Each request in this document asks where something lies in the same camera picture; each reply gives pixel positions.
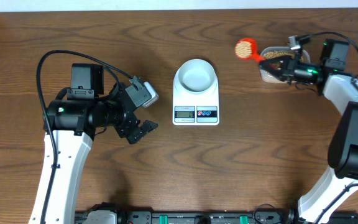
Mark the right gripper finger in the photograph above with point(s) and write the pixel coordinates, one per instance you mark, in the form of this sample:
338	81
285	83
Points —
276	63
272	75

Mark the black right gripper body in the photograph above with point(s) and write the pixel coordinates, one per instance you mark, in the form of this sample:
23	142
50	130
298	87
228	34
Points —
294	70

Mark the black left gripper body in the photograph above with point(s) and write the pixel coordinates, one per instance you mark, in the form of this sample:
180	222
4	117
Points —
125	127

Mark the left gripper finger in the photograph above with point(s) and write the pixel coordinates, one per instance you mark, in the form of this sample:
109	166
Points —
137	92
144	129

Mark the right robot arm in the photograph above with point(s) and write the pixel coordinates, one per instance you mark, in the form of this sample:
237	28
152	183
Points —
340	179

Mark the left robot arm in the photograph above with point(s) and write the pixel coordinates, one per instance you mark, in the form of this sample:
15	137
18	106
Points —
70	128

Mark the soybeans in scoop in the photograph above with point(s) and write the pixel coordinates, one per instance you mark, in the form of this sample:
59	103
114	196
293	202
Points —
243	49

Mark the white digital kitchen scale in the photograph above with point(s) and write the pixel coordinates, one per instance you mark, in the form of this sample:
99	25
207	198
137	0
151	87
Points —
195	109

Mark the light blue bowl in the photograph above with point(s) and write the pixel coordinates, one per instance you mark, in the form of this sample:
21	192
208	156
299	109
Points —
197	75

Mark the pile of soybeans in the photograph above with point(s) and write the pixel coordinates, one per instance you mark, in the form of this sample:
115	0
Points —
276	62

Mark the clear plastic container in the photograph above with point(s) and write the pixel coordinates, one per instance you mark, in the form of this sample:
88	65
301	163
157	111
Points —
272	52

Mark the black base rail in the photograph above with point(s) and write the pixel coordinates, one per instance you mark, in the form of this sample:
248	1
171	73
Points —
111	213

